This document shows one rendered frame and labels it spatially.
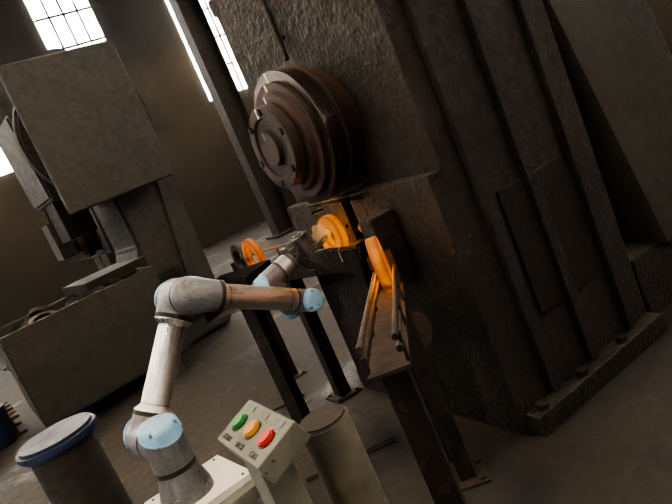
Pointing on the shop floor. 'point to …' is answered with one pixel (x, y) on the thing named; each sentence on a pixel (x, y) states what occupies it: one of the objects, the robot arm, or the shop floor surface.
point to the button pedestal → (270, 456)
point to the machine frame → (471, 194)
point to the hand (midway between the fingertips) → (330, 230)
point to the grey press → (98, 167)
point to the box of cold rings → (84, 345)
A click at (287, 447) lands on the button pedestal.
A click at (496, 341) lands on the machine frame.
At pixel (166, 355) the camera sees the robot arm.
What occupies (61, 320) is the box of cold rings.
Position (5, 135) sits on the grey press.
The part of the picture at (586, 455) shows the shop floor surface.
